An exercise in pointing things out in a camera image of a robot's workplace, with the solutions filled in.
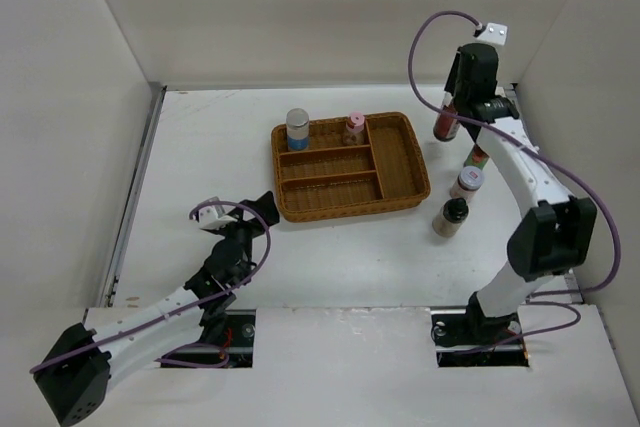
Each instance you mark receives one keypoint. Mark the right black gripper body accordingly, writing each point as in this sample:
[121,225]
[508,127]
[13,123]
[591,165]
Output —
[453,85]

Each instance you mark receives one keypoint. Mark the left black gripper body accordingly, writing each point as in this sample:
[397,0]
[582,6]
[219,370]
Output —
[243,231]

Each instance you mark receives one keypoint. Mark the tall dark vinegar bottle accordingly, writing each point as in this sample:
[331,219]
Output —
[446,127]

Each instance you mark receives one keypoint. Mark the green red sauce bottle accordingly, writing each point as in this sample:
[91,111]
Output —
[477,158]

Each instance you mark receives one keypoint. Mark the silver-lid jar with blue label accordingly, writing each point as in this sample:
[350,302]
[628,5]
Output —
[297,129]

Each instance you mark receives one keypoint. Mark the pink-cap clear spice bottle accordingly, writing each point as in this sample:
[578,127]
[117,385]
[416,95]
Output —
[354,129]

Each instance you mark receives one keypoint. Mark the black-cap small pepper bottle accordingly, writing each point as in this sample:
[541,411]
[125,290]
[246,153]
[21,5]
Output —
[452,215]

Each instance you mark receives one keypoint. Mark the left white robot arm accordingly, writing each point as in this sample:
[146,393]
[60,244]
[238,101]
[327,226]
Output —
[84,364]

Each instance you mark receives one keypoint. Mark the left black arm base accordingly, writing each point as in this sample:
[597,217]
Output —
[229,344]

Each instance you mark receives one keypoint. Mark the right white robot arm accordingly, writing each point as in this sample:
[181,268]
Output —
[556,227]

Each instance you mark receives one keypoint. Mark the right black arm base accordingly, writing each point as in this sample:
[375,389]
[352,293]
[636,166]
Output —
[458,346]

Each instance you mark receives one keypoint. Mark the brown wicker divided basket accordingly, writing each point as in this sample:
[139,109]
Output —
[330,180]

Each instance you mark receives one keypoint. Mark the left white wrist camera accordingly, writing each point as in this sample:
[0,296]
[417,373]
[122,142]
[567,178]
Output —
[210,215]

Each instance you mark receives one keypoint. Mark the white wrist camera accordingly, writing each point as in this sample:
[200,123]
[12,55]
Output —
[491,33]
[210,215]

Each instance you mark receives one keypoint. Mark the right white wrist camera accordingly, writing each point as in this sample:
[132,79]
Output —
[491,33]

